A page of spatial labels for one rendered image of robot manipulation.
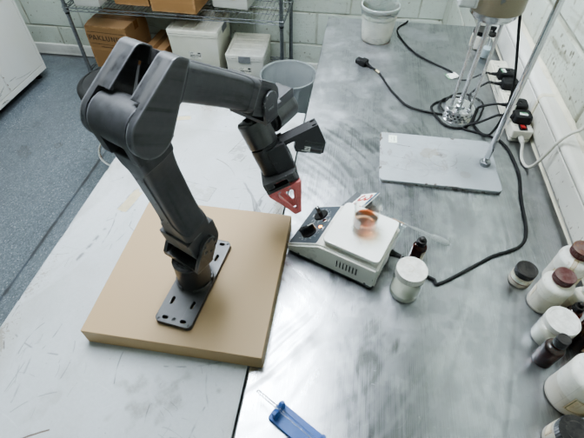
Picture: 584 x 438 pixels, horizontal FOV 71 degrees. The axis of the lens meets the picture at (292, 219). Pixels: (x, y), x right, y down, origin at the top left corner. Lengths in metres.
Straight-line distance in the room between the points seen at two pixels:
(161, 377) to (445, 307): 0.54
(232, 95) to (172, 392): 0.50
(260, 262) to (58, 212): 1.81
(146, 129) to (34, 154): 2.50
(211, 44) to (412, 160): 2.04
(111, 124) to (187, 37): 2.48
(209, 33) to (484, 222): 2.26
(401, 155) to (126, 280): 0.74
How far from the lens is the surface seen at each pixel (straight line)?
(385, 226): 0.84
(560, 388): 0.82
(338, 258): 0.81
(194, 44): 2.97
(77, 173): 2.70
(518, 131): 1.29
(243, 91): 0.64
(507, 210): 1.09
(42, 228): 2.47
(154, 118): 0.50
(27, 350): 0.91
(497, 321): 0.89
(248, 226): 0.88
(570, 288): 0.90
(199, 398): 0.76
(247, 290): 0.79
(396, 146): 1.16
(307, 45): 3.23
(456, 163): 1.15
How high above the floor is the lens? 1.61
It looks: 49 degrees down
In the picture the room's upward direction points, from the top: straight up
